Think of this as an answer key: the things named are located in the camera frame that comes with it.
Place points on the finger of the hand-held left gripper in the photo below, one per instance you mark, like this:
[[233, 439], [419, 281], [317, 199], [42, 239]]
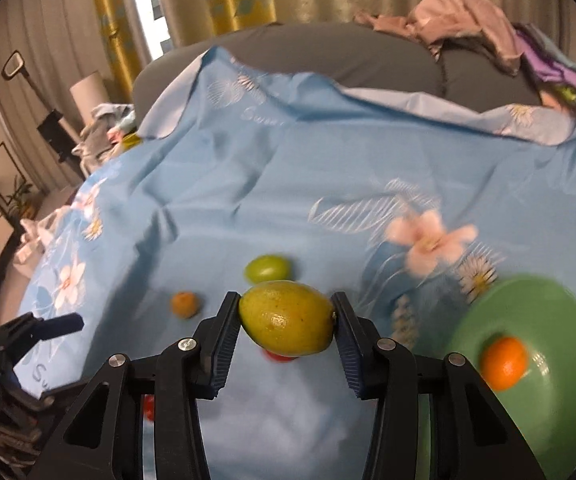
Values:
[[60, 325]]

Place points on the blue floral bed sheet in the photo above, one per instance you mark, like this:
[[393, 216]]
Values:
[[268, 185]]

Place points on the potted green plant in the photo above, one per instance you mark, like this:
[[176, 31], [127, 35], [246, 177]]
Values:
[[20, 197]]

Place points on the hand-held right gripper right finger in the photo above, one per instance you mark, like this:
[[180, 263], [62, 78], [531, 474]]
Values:
[[345, 340]]

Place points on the purple cloth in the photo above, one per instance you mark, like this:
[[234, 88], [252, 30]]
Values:
[[550, 62]]

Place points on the pink clothes pile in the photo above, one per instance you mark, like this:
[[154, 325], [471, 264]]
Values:
[[462, 15]]

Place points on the white cylindrical lamp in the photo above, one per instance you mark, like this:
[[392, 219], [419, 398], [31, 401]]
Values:
[[90, 97]]

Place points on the small orange kumquat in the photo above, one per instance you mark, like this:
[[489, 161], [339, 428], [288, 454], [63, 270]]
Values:
[[184, 305]]

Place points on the orange mandarin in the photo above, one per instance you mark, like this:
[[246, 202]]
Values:
[[503, 364]]

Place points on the grey clothes heap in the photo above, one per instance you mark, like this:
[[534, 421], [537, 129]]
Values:
[[100, 132]]

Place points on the black phone stand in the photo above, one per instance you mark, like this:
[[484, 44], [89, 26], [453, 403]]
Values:
[[53, 130]]

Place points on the grey sofa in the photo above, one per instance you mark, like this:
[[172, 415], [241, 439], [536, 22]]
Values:
[[357, 55]]

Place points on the yellow-green lemon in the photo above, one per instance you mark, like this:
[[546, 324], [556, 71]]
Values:
[[288, 317]]

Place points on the red cherry tomato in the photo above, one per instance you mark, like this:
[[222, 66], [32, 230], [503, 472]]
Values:
[[280, 357], [149, 407]]

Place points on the green grape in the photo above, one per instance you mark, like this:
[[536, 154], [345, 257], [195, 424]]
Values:
[[267, 267]]

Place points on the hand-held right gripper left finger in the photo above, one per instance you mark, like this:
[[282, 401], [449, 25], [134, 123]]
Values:
[[230, 330]]

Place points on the green plastic bowl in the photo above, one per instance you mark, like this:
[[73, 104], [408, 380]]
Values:
[[552, 410]]

